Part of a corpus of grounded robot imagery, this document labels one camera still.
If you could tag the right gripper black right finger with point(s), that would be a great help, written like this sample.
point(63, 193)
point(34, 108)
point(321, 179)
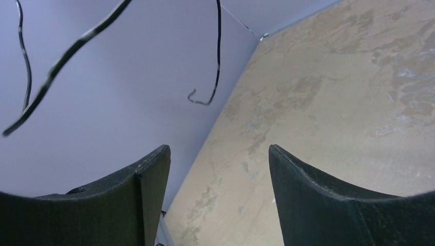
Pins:
point(316, 208)

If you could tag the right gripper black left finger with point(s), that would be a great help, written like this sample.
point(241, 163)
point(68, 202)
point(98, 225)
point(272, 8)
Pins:
point(122, 208)

